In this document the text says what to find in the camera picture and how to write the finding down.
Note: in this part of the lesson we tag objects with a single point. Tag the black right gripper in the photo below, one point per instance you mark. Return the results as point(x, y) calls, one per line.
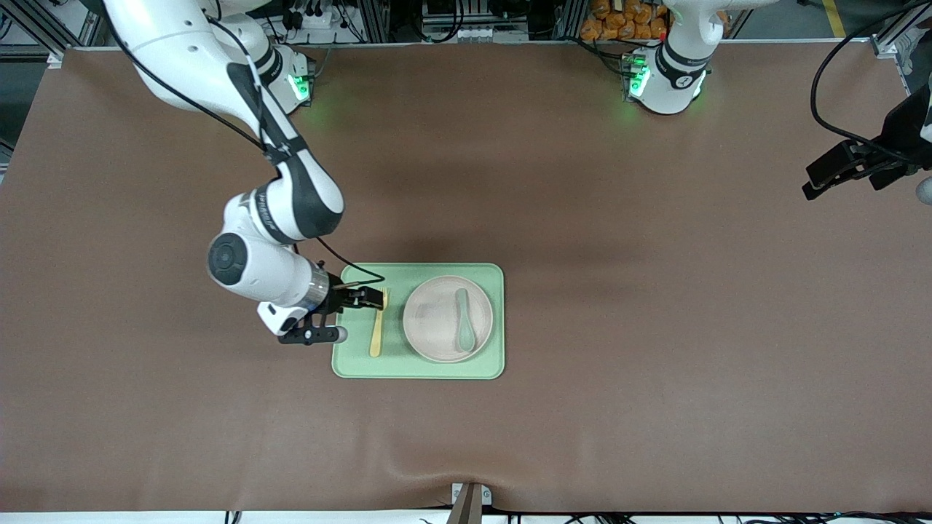
point(337, 296)

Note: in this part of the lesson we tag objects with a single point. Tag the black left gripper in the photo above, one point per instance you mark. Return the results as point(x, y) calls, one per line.
point(900, 132)

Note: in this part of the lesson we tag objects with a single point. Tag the yellow plastic fork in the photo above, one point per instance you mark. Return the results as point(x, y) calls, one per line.
point(376, 338)

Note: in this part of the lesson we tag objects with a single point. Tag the round beige plate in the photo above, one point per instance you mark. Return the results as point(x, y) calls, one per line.
point(437, 327)

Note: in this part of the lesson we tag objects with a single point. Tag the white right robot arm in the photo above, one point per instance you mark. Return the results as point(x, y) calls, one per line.
point(255, 269)

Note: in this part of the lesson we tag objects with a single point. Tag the light green rectangular tray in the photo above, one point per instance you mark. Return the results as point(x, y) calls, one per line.
point(437, 370)

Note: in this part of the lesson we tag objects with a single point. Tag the green plastic spoon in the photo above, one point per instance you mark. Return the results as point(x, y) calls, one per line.
point(466, 338)

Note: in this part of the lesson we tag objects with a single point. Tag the brown table cover sheet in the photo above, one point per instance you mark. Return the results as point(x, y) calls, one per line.
point(655, 327)

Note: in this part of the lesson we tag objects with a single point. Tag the pile of orange items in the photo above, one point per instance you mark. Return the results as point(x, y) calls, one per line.
point(619, 22)

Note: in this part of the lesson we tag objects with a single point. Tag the white power strip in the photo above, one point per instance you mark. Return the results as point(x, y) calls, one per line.
point(324, 20)
point(459, 34)

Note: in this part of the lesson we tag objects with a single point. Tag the aluminium frame profile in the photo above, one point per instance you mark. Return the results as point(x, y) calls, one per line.
point(899, 33)
point(571, 18)
point(373, 18)
point(44, 22)

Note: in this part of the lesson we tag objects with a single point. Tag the metal table clamp bracket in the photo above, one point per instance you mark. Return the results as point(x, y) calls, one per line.
point(470, 498)

